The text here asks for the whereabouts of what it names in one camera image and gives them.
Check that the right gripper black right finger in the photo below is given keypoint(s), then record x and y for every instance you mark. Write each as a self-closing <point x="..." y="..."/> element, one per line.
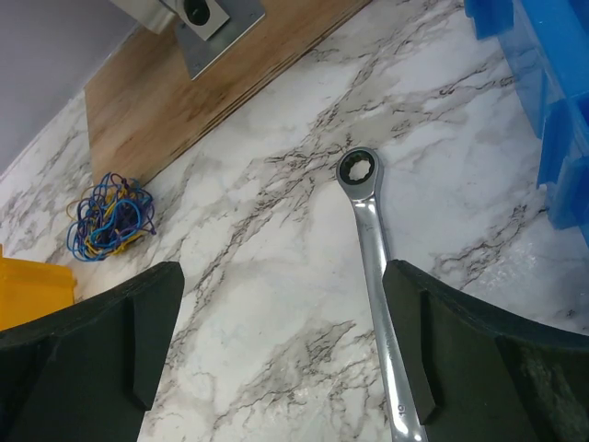
<point x="481" y="373"/>

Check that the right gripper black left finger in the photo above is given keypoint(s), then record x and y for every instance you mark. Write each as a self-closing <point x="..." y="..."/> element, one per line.
<point x="90" y="372"/>

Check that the yellow plastic bin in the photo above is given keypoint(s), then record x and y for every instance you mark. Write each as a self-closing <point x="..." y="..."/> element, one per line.
<point x="32" y="290"/>

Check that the silver ratchet wrench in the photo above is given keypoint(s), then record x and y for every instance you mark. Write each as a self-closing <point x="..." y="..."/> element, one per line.
<point x="359" y="173"/>

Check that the brown wooden board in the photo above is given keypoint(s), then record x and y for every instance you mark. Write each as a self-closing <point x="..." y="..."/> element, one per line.
<point x="143" y="109"/>

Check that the blue plastic bin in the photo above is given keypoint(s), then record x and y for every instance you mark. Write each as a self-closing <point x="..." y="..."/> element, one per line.
<point x="546" y="46"/>

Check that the grey metal stand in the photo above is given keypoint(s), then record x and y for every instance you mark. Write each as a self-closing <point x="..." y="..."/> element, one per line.
<point x="204" y="29"/>

